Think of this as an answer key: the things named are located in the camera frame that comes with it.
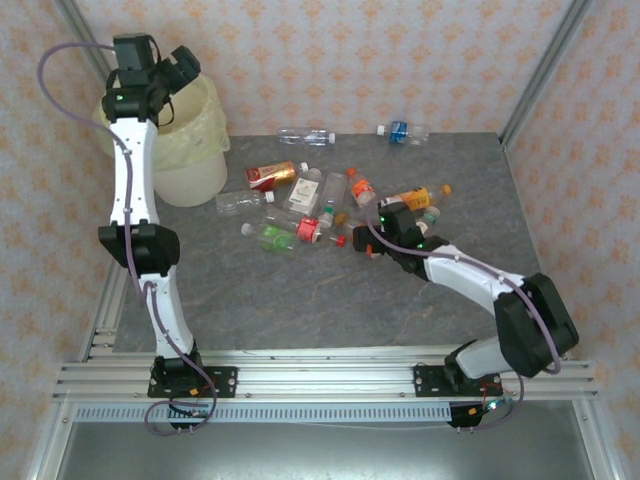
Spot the small clear bottle amber cap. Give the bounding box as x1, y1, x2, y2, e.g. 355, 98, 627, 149
333, 210, 366, 232

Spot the orange label bottle orange cap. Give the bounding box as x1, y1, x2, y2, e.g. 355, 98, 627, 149
345, 167, 380, 209

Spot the red label bottle red cap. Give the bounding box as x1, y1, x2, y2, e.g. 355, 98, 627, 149
262, 205, 348, 249

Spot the clear bottle white label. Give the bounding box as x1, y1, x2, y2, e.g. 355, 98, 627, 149
282, 167, 324, 219

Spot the white cap bottle green label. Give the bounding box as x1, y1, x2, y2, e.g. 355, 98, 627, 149
240, 222, 297, 256

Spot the blue label bottle white cap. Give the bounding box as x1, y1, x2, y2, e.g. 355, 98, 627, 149
376, 119, 431, 146

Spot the gold red label bottle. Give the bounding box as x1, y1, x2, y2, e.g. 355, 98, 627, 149
244, 159, 310, 190

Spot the plain clear bottle white cap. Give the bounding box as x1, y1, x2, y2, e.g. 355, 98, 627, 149
214, 189, 276, 216

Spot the pale yellow bin liner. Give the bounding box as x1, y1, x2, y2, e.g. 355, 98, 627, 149
92, 74, 232, 164

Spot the cream plastic bin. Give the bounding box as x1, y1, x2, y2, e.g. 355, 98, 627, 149
92, 74, 231, 209

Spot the clear bottle pale blue label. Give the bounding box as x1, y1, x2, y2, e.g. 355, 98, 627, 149
277, 127, 337, 147

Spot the small circuit board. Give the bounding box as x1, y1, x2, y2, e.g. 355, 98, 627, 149
467, 398, 511, 417
167, 402, 214, 421

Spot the grey metal shelf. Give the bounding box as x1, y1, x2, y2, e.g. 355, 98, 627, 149
27, 399, 619, 480

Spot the aluminium frame post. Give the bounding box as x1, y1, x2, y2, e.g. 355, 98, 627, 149
499, 0, 596, 149
53, 0, 117, 86

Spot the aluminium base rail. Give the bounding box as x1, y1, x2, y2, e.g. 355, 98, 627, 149
52, 349, 600, 402

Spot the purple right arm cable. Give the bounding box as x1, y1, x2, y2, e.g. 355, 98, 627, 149
363, 203, 565, 432

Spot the white slotted cable duct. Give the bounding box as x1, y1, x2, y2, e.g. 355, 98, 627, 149
74, 403, 454, 424

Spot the aluminium side rail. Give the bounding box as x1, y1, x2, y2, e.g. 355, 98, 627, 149
79, 264, 132, 362

